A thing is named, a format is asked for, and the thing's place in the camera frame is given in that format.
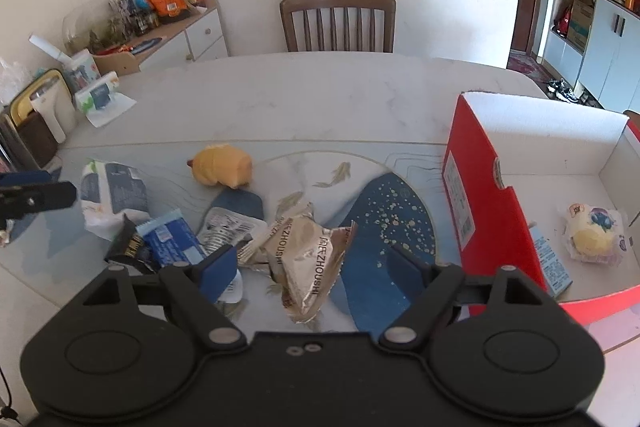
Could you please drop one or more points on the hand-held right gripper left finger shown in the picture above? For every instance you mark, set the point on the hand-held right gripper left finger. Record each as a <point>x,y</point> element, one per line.
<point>220,269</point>

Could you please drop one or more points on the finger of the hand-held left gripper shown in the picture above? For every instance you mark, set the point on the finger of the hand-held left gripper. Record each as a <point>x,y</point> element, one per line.
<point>50,197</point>

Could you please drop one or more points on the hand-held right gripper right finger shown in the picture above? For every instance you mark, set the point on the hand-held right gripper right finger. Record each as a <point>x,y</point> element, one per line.
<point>406,269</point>

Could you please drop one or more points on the blue snack packet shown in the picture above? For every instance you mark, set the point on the blue snack packet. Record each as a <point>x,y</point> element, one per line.
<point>170,242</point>

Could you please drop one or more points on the beige snack wrapper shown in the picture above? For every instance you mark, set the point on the beige snack wrapper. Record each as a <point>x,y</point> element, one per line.
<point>310,272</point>

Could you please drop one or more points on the yellow plush toy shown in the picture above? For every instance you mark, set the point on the yellow plush toy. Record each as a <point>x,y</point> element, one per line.
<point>222,167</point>

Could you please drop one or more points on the red cardboard box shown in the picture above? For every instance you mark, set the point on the red cardboard box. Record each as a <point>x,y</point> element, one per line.
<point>475,187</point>

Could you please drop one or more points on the silver white snack packet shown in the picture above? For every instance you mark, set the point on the silver white snack packet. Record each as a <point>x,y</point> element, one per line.
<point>227,227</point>

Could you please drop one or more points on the brown wallet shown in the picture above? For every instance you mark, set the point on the brown wallet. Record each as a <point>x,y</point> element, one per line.
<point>37,139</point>

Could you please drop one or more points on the white blue tissue packet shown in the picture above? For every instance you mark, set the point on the white blue tissue packet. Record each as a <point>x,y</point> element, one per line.
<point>112,194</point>

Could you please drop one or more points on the white plastic bottle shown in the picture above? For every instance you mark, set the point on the white plastic bottle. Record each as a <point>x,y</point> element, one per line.
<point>47,112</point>

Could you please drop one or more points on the black snack packet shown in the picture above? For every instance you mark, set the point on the black snack packet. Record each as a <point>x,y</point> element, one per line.
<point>125,249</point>

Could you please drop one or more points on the yellow tray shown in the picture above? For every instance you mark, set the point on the yellow tray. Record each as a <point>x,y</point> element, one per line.
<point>30,89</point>

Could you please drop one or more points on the white green tissue pack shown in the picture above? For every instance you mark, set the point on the white green tissue pack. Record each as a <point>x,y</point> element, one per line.
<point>97,96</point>

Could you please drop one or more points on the small light blue carton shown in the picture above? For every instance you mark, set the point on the small light blue carton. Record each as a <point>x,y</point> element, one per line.
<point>550,264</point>

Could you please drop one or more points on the glass dome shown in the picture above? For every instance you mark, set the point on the glass dome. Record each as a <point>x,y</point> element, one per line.
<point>87,24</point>

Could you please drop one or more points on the yellow bread packet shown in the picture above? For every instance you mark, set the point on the yellow bread packet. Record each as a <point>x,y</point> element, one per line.
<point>595,234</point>

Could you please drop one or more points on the white wooden sideboard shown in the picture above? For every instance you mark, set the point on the white wooden sideboard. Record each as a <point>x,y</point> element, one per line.
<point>205,32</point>

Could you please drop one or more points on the pair of shoes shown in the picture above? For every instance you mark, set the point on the pair of shoes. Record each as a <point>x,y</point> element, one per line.
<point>564,89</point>

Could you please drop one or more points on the red bag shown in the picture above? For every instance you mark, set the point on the red bag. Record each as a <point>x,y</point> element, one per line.
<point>563,21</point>

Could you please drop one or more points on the brown cardboard box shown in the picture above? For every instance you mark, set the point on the brown cardboard box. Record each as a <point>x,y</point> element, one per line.
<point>581,24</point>

